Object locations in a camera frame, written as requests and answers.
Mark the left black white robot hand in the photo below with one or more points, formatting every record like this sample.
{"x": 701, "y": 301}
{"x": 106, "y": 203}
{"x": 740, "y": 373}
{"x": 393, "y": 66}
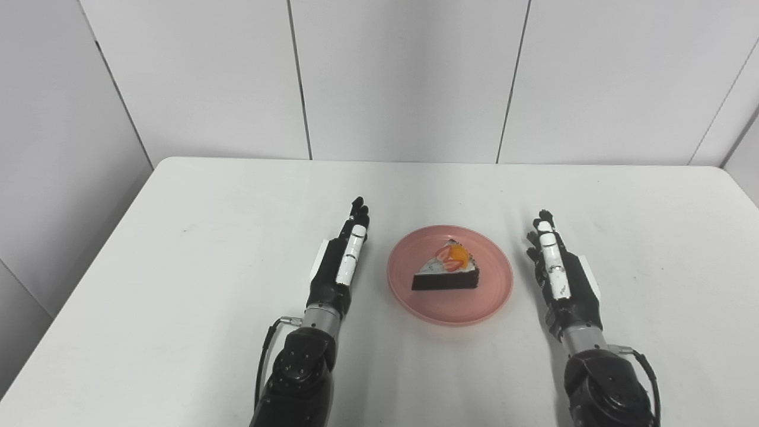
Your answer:
{"x": 335, "y": 273}

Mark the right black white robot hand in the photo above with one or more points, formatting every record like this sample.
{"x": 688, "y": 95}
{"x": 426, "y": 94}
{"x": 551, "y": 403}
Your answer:
{"x": 563, "y": 284}

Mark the pink round plate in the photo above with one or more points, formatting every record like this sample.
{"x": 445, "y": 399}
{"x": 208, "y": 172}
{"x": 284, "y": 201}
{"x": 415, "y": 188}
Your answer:
{"x": 449, "y": 274}

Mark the chocolate cake slice with fruit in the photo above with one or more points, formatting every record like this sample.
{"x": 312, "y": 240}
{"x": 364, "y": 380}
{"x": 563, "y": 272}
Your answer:
{"x": 446, "y": 270}

